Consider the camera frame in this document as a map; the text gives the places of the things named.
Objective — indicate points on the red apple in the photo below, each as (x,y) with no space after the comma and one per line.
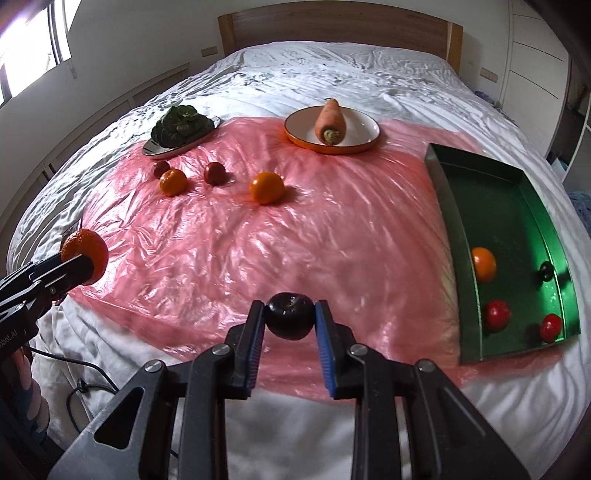
(215,173)
(161,168)
(551,327)
(497,314)

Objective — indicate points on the blue fluffy cloth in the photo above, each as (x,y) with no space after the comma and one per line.
(582,203)

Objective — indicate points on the green metal tray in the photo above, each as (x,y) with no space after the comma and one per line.
(498,207)

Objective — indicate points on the orange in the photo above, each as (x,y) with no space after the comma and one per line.
(85,243)
(173,182)
(266,187)
(483,264)

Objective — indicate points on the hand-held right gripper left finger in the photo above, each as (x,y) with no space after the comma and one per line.
(251,360)

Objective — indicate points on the dark green leafy vegetable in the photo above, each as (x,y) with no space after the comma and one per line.
(180,124)

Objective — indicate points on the person's left hand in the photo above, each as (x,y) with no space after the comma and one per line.
(27,397)

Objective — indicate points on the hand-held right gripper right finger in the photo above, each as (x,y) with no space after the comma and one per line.
(327,360)

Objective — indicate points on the silver plate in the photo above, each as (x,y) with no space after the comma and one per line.
(159,148)

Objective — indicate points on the orange rimmed white plate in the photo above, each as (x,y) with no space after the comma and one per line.
(360,131)

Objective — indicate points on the window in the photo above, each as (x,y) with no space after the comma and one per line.
(27,60)

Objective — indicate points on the dark purple plum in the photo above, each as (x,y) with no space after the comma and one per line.
(290,318)
(546,270)

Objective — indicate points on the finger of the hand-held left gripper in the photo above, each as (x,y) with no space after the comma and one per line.
(21,276)
(78,270)

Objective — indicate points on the pink plastic sheet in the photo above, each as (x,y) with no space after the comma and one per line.
(323,230)

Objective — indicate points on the carrot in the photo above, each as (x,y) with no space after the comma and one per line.
(330,121)

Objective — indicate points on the small blue cloth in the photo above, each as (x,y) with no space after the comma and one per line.
(482,94)

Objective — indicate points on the wall socket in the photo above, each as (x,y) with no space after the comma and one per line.
(210,50)
(488,74)

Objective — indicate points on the white wardrobe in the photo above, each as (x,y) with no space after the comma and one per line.
(535,60)

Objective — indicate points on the wooden headboard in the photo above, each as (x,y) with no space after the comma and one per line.
(337,27)

